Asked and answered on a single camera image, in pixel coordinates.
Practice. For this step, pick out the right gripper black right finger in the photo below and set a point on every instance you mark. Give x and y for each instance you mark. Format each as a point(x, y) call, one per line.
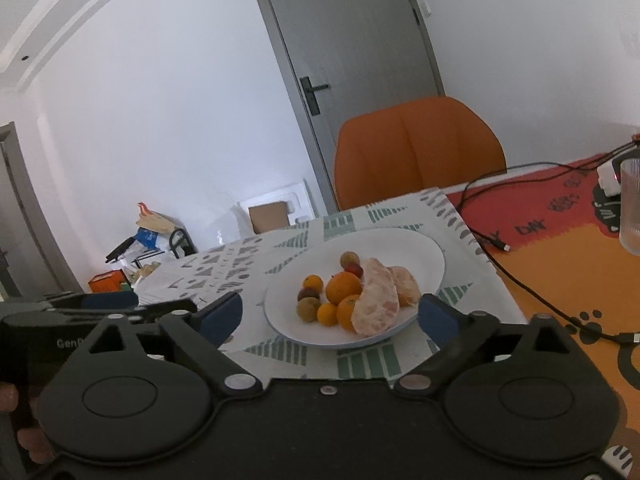
point(525, 393)

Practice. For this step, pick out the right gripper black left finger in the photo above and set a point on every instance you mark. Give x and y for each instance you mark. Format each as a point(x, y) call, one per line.
point(132, 392)

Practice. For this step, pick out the peeled pomelo segment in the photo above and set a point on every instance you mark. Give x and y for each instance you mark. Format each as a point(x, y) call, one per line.
point(377, 307)

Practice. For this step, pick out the brownish green kiwi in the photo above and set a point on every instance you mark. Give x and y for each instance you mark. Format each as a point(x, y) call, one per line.
point(307, 309)

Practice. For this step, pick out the dark red plum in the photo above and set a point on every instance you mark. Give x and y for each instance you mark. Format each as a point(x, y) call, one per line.
point(354, 269)
point(307, 292)

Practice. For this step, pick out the small tangerine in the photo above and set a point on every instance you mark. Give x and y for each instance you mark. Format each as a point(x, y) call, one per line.
point(327, 315)

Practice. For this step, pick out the large orange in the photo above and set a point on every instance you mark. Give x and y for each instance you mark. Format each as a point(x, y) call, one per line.
point(342, 285)

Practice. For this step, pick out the person's left hand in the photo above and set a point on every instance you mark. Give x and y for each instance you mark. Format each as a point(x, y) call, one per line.
point(32, 439)

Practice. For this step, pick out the orange box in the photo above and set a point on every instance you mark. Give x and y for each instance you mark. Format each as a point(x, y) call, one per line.
point(110, 281)

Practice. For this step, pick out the brown paper bag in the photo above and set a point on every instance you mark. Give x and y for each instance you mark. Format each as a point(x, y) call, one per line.
point(152, 221)

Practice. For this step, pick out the red orange table mat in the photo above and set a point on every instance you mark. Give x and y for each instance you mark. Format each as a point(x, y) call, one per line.
point(565, 258)

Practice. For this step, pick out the black metal rack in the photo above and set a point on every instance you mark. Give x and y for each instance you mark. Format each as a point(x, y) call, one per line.
point(180, 244)

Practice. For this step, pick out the small peeled citrus piece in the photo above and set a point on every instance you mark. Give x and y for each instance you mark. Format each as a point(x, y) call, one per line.
point(407, 288)

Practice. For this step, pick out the clear plastic bag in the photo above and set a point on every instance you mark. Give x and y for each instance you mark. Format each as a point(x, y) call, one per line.
point(231, 226)

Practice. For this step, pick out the white round plate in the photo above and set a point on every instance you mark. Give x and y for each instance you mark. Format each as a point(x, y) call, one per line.
point(416, 252)

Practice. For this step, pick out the white power adapter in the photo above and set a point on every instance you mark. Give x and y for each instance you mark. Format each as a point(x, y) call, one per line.
point(609, 178)

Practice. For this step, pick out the brown cardboard piece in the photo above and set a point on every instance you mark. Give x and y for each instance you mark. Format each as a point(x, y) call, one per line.
point(269, 217)

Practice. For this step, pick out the translucent plastic cup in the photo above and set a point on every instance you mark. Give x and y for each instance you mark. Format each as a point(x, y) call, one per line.
point(630, 205)

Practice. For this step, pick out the small green fruit on plate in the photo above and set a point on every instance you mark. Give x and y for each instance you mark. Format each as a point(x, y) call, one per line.
point(349, 259)

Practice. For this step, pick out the orange chair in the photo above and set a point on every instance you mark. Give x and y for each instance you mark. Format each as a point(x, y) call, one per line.
point(427, 143)

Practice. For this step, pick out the grey door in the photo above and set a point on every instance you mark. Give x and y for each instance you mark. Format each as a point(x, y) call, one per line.
point(373, 53)

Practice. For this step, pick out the black door handle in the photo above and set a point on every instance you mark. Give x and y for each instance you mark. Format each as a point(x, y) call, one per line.
point(309, 92)

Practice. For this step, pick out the small white wall switch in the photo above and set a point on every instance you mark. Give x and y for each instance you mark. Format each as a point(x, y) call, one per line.
point(425, 8)

